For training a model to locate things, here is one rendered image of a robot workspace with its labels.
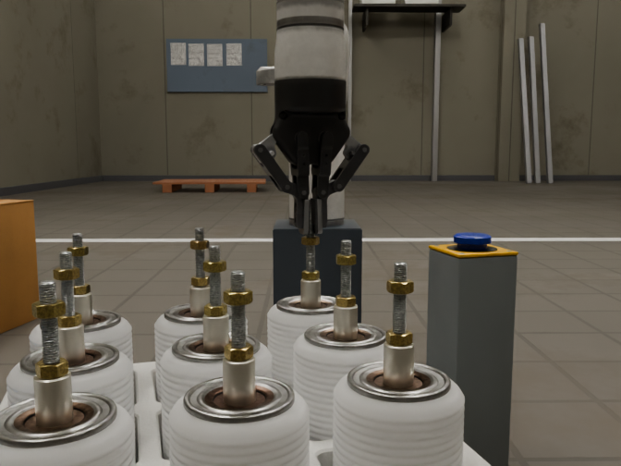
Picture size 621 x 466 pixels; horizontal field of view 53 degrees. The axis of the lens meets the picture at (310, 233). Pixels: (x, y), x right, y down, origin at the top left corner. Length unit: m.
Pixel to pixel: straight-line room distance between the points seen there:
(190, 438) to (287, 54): 0.39
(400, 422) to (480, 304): 0.27
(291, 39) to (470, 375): 0.39
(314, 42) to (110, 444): 0.41
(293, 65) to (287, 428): 0.37
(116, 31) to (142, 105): 1.05
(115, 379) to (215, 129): 8.55
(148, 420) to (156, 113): 8.65
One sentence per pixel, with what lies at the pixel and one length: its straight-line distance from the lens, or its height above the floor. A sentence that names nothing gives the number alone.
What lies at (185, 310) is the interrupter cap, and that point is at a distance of 0.68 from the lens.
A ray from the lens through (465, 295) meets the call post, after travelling 0.67.
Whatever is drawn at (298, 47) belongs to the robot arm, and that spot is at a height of 0.52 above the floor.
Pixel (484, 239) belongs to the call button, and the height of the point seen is 0.33.
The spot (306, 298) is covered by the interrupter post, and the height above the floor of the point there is 0.26.
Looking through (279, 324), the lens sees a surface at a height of 0.24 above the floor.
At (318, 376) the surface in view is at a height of 0.23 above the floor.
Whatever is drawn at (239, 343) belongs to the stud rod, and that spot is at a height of 0.29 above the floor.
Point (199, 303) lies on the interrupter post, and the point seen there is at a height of 0.26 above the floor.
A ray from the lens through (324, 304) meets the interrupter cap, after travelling 0.70.
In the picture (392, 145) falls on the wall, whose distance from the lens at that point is 9.03.
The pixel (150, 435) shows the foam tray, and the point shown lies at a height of 0.18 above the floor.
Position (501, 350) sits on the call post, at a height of 0.21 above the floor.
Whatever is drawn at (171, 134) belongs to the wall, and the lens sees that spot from 9.13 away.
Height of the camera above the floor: 0.42
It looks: 7 degrees down
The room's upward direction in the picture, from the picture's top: straight up
